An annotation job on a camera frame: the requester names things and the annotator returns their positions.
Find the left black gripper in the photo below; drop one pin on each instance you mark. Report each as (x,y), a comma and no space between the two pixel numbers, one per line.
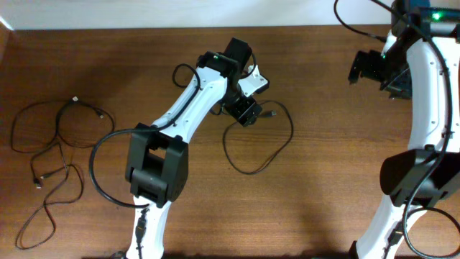
(244,111)

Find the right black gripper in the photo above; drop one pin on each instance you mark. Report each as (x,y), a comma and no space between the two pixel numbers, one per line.
(369,60)

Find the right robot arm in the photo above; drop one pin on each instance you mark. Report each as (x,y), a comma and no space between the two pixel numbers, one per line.
(420,63)

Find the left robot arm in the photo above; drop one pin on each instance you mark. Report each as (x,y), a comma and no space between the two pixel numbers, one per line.
(157,166)

